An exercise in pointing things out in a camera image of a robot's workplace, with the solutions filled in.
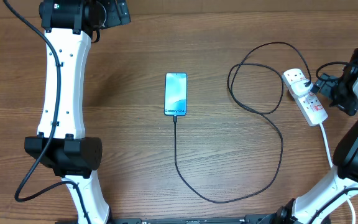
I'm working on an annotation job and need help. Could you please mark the black USB charging cable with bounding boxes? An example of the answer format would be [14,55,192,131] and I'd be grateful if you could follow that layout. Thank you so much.
[172,41,313,205]

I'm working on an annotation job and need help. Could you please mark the Samsung Galaxy smartphone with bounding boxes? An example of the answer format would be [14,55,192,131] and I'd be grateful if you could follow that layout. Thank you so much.
[164,73,188,116]

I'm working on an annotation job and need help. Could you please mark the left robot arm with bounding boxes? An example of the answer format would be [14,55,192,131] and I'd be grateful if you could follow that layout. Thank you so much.
[24,0,131,223]

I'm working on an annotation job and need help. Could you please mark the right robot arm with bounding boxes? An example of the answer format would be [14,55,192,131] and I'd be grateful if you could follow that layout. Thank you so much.
[261,48,358,223]

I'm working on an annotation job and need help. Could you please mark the white charger adapter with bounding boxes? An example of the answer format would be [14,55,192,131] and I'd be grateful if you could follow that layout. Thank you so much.
[291,79,313,98]

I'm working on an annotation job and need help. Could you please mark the white power strip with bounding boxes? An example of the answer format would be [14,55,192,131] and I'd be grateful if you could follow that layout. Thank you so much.
[282,68,328,126]

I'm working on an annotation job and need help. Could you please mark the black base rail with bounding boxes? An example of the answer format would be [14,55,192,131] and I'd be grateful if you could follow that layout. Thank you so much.
[54,213,291,224]

